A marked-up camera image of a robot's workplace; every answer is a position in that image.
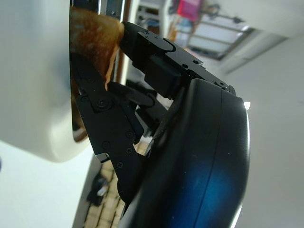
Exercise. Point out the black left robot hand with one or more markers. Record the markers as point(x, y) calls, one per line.
point(190, 154)

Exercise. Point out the brown toast slice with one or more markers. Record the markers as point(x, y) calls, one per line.
point(95, 40)

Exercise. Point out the cream white toaster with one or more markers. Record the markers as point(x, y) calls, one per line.
point(33, 83)

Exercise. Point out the grey roller door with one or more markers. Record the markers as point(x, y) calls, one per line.
point(213, 38)

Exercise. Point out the pink box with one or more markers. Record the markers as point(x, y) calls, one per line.
point(190, 9)

